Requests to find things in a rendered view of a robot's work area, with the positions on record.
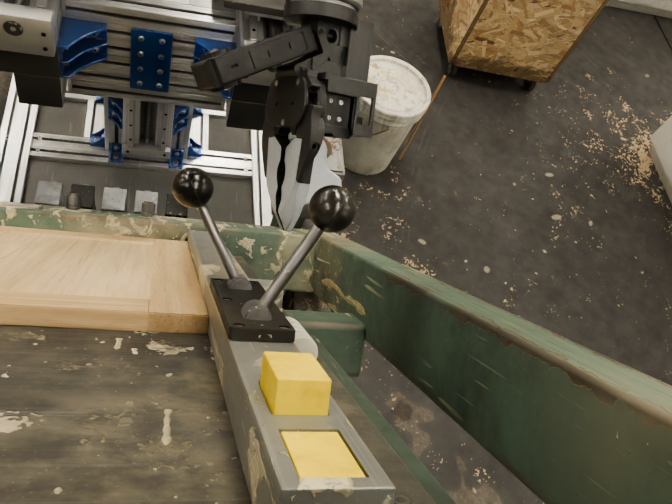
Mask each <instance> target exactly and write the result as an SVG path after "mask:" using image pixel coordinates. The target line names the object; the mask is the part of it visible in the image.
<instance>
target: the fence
mask: <svg viewBox="0 0 672 504"><path fill-rule="evenodd" d="M188 245H189V249H190V252H191V256H192V259H193V262H194V266H195V269H196V273H197V276H198V279H199V283H200V286H201V290H202V293H203V297H204V300H205V303H206V307H207V310H208V314H209V325H208V336H209V340H210V343H211V347H212V351H213V355H214V359H215V363H216V367H217V371H218V374H219V378H220V382H221V386H222V390H223V394H224V398H225V402H226V406H227V409H228V413H229V417H230V421H231V425H232V429H233V433H234V437H235V441H236V444H237V448H238V452H239V456H240V460H241V464H242V468H243V472H244V475H245V479H246V483H247V487H248V491H249V495H250V499H251V503H252V504H394V498H395V490H396V488H395V486H394V485H393V483H392V482H391V480H390V479H389V477H388V476H387V475H386V473H385V472H384V470H383V469H382V467H381V466H380V465H379V463H378V462H377V460H376V459H375V457H374V456H373V455H372V453H371V452H370V450H369V449H368V447H367V446H366V445H365V443H364V442H363V440H362V439H361V438H360V436H359V435H358V433H357V432H356V430H355V429H354V428H353V426H352V425H351V423H350V422H349V420H348V419H347V418H346V416H345V415H344V413H343V412H342V410H341V409H340V408H339V406H338V405H337V403H336V402H335V400H334V399H333V398H332V396H331V395H330V399H329V408H328V415H272V413H271V411H270V409H269V406H268V404H267V402H266V399H265V397H264V394H263V392H262V390H261V387H260V377H261V368H262V359H263V353H264V352H265V351H268V352H293V353H301V352H300V351H299V349H298V348H297V346H296V345H295V344H294V342H292V343H287V342H265V341H243V340H230V339H228V336H227V333H226V331H225V328H224V325H223V322H222V319H221V317H220V314H219V311H218V308H217V306H216V303H215V300H214V297H213V295H212V292H211V289H210V279H211V278H221V279H229V276H228V274H227V272H226V270H225V268H224V266H223V264H222V261H221V259H220V257H219V255H218V253H217V251H216V249H215V247H214V244H213V242H212V240H211V238H210V236H209V234H208V232H207V231H196V230H189V232H188ZM281 432H337V433H338V434H339V436H340V437H341V439H342V440H343V442H344V443H345V445H346V447H347V448H348V450H349V451H350V453H351V455H352V456H353V458H354V459H355V461H356V462H357V464H358V466H359V467H360V469H361V470H362V472H363V473H364V475H365V477H345V478H299V477H298V475H297V472H296V470H295V468H294V465H293V463H292V461H291V458H290V456H289V453H288V451H287V449H286V446H285V444H284V442H283V439H282V437H281V435H280V433H281Z"/></svg>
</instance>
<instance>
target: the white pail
mask: <svg viewBox="0 0 672 504"><path fill-rule="evenodd" d="M445 78H446V76H445V75H444V76H443V77H442V79H441V81H440V83H439V85H438V87H437V88H436V90H435V92H434V94H433V96H432V98H431V91H430V87H429V85H428V83H427V81H426V79H425V78H424V77H423V75H422V74H421V73H420V72H419V71H418V70H417V69H415V68H414V67H413V66H411V65H410V64H408V63H406V62H404V61H402V60H400V59H397V58H394V57H390V56H384V55H376V56H370V65H369V73H368V82H370V83H374V84H378V87H377V95H376V103H375V112H374V120H373V129H372V137H371V138H367V137H360V136H354V135H352V136H351V137H350V138H349V139H342V149H343V159H344V167H346V168H347V169H349V170H350V171H353V172H355V173H358V174H362V175H374V174H378V173H380V172H382V171H383V170H385V169H386V168H387V166H388V165H389V163H390V161H391V160H392V158H393V156H394V155H395V153H396V152H397V150H398V149H399V147H400V145H401V144H402V142H403V141H404V139H405V137H406V136H407V134H408V133H409V131H410V129H411V128H412V126H413V124H415V123H416V122H418V121H419V122H418V123H417V125H416V127H415V129H414V131H413V133H412V134H411V136H410V138H409V140H408V142H407V144H406V146H405V147H404V149H403V151H402V153H401V155H400V157H399V160H401V158H402V156H403V154H404V152H405V150H406V149H407V147H408V145H409V143H410V141H411V140H412V138H413V136H414V134H415V132H416V130H417V129H418V127H419V125H420V123H421V121H422V120H423V118H424V116H425V114H426V112H427V110H428V109H429V107H430V105H431V103H432V101H433V99H434V98H435V96H436V94H437V92H438V90H439V89H440V87H441V85H442V83H443V81H444V79H445ZM370 105H371V98H366V97H361V96H360V104H359V110H358V117H362V118H363V123H362V125H366V126H368V122H369V114H370Z"/></svg>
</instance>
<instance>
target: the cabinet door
mask: <svg viewBox="0 0 672 504"><path fill-rule="evenodd" d="M0 325H21V326H42V327H63V328H84V329H105V330H126V331H147V332H168V333H189V334H206V333H208V325H209V314H208V310H207V307H206V303H205V300H204V297H203V293H202V290H201V286H200V283H199V279H198V276H197V273H196V269H195V266H194V262H193V259H192V256H191V252H190V249H189V245H188V242H187V241H176V240H165V239H153V238H141V237H129V236H117V235H105V234H93V233H81V232H69V231H58V230H46V229H34V228H22V227H10V226H0Z"/></svg>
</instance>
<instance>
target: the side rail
mask: <svg viewBox="0 0 672 504"><path fill-rule="evenodd" d="M313 292H314V294H316V295H317V296H318V297H319V298H320V299H321V300H322V301H323V302H324V303H325V304H327V305H328V306H329V307H330V308H331V309H332V310H333V311H334V312H335V313H351V314H353V315H354V316H355V317H357V318H358V319H359V320H360V321H361V322H363V323H364V325H365V326H366V334H365V340H366V341H367V342H368V343H369V344H371V345H372V346H373V347H374V348H375V349H376V350H377V351H378V352H379V353H380V354H381V355H383V356H384V357H385V358H386V359H387V360H388V361H389V362H390V363H391V364H392V365H394V366H395V367H396V368H397V369H398V370H399V371H400V372H401V373H402V374H403V375H405V376H406V377H407V378H408V379H409V380H410V381H411V382H412V383H413V384H414V385H416V386H417V387H418V388H419V389H420V390H421V391H422V392H423V393H424V394H425V395H427V396H428V397H429V398H430V399H431V400H432V401H433V402H434V403H435V404H436V405H437V406H439V407H440V408H441V409H442V410H443V411H444V412H445V413H446V414H447V415H448V416H450V417H451V418H452V419H453V420H454V421H455V422H456V423H457V424H458V425H459V426H461V427H462V428H463V429H464V430H465V431H466V432H467V433H468V434H469V435H470V436H472V437H473V438H474V439H475V440H476V441H477V442H478V443H479V444H480V445H481V446H483V447H484V448H485V449H486V450H487V451H488V452H489V453H490V454H491V455H492V456H494V457H495V458H496V459H497V460H498V461H499V462H500V463H501V464H502V465H503V466H504V467H506V468H507V469H508V470H509V471H510V472H511V473H512V474H513V475H514V476H515V477H517V478H518V479H519V480H520V481H521V482H522V483H523V484H524V485H525V486H526V487H528V488H529V489H530V490H531V491H532V492H533V493H534V494H535V495H536V496H537V497H539V498H540V499H541V500H542V501H543V502H544V503H545V504H672V386H671V385H669V384H666V383H664V382H662V381H660V380H658V379H655V378H653V377H651V376H649V375H647V374H644V373H642V372H640V371H638V370H635V369H633V368H631V367H629V366H627V365H624V364H622V363H620V362H618V361H616V360H613V359H611V358H609V357H607V356H605V355H602V354H600V353H598V352H596V351H594V350H591V349H589V348H587V347H585V346H583V345H580V344H578V343H576V342H574V341H572V340H569V339H567V338H565V337H563V336H561V335H558V334H556V333H554V332H552V331H550V330H547V329H545V328H543V327H541V326H539V325H536V324H534V323H532V322H530V321H528V320H525V319H523V318H521V317H519V316H517V315H514V314H512V313H510V312H508V311H505V310H503V309H501V308H499V307H497V306H494V305H492V304H490V303H488V302H486V301H483V300H481V299H479V298H477V297H475V296H472V295H470V294H468V293H466V292H464V291H461V290H459V289H457V288H455V287H453V286H450V285H448V284H446V283H444V282H442V281H439V280H437V279H435V278H433V277H431V276H428V275H426V274H424V273H422V272H420V271H417V270H415V269H413V268H411V267H409V266H406V265H404V264H402V263H400V262H398V261H395V260H393V259H391V258H389V257H387V256H384V255H382V254H380V253H378V252H376V251H373V250H371V249H369V248H367V247H364V246H362V245H360V244H358V243H356V242H353V241H351V240H349V239H343V238H332V237H320V238H319V246H318V255H317V263H316V272H315V280H314V289H313Z"/></svg>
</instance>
